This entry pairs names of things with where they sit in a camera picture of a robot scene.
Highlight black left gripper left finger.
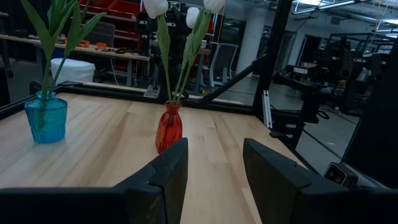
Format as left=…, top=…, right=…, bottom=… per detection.
left=0, top=138, right=189, bottom=224

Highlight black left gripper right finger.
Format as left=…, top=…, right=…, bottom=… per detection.
left=243, top=138, right=398, bottom=224

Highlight teal glass vase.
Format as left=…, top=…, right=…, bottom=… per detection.
left=24, top=91, right=68, bottom=145

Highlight dark red tulips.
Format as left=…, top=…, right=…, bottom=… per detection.
left=172, top=6, right=201, bottom=103

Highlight white artificial tulip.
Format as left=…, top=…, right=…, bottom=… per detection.
left=142, top=0, right=174, bottom=103
left=175, top=0, right=226, bottom=103

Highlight red ribbed glass vase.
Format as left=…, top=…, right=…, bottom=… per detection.
left=155, top=100, right=183, bottom=154

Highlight grey office chair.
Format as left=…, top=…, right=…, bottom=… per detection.
left=208, top=42, right=239, bottom=88

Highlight white trash bin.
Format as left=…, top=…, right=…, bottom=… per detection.
left=50, top=58, right=96, bottom=85

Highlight wooden workbench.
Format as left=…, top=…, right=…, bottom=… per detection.
left=0, top=33, right=150, bottom=88

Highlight red storage bins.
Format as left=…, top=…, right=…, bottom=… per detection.
left=78, top=0, right=147, bottom=20

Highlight small black camera box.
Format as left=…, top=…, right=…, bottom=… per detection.
left=322, top=161, right=359, bottom=188

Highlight silver metal bracket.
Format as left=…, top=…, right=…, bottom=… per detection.
left=262, top=90, right=274, bottom=129

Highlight black aluminium table frame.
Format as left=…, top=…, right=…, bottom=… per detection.
left=0, top=0, right=398, bottom=189

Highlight black frame clamp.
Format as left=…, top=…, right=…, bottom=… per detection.
left=29, top=80, right=44, bottom=96

